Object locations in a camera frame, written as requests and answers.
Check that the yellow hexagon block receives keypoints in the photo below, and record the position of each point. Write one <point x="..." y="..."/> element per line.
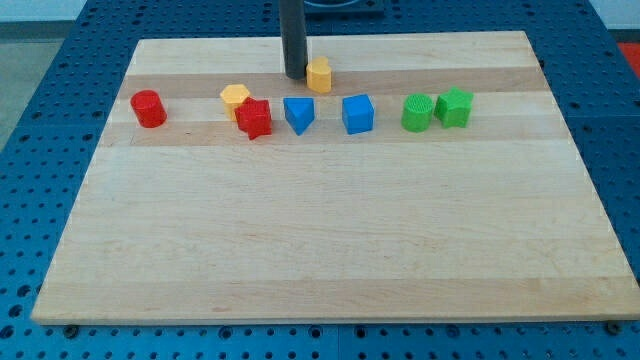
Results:
<point x="233" y="96"/>

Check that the blue triangle block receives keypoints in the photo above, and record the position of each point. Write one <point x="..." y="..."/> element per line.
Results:
<point x="299" y="113"/>

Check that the blue cube block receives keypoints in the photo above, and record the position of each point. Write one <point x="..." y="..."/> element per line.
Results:
<point x="358" y="114"/>

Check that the red star block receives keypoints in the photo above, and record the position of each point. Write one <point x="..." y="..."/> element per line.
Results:
<point x="254" y="118"/>

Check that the yellow heart block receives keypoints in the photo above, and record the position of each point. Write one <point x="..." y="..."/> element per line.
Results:
<point x="319" y="75"/>

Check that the wooden board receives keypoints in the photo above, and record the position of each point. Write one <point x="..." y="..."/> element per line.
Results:
<point x="193" y="223"/>

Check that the green cylinder block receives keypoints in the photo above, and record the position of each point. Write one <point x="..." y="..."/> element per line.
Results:
<point x="417" y="112"/>

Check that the green star block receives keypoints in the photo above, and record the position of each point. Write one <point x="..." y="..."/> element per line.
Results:
<point x="453" y="107"/>

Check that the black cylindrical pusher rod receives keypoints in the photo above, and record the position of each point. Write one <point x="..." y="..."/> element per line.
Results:
<point x="293" y="38"/>

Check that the red cylinder block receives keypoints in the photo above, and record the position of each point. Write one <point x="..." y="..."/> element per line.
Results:
<point x="148" y="108"/>

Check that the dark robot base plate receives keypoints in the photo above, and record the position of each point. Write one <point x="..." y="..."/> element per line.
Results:
<point x="333" y="7"/>

